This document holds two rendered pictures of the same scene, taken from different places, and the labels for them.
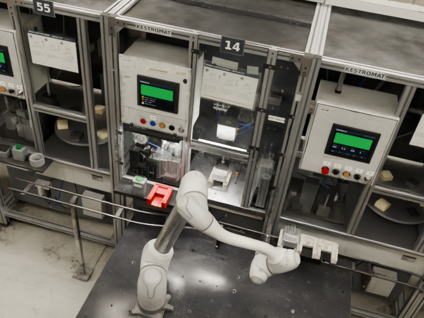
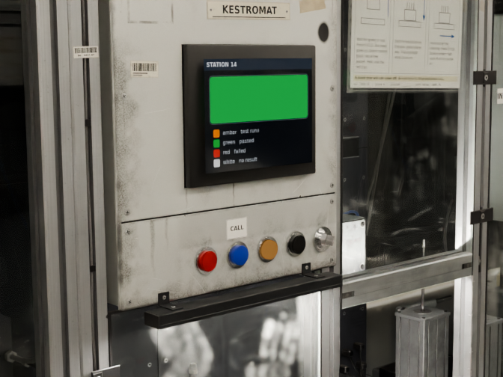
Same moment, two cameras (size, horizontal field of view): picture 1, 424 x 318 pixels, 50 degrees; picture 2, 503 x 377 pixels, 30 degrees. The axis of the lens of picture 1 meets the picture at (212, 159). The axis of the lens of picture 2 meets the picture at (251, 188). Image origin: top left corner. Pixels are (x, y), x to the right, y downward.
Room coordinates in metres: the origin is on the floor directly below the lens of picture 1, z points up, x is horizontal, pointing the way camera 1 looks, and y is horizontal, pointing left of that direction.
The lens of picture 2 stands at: (1.37, 1.45, 1.71)
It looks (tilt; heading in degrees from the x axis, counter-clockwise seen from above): 8 degrees down; 308
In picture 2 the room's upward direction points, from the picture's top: 1 degrees counter-clockwise
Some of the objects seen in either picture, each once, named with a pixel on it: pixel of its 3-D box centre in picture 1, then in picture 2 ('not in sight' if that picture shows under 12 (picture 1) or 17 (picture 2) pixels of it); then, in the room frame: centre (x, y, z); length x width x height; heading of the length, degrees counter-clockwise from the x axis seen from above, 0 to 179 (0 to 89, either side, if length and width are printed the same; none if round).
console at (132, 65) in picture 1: (161, 88); (189, 130); (2.35, 0.35, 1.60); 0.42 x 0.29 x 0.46; 79
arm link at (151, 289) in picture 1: (152, 286); not in sight; (1.50, 0.25, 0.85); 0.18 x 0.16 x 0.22; 5
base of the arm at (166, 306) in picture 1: (154, 303); not in sight; (1.48, 0.23, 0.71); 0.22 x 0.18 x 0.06; 79
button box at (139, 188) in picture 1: (140, 185); not in sight; (2.16, 0.44, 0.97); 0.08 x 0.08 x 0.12; 79
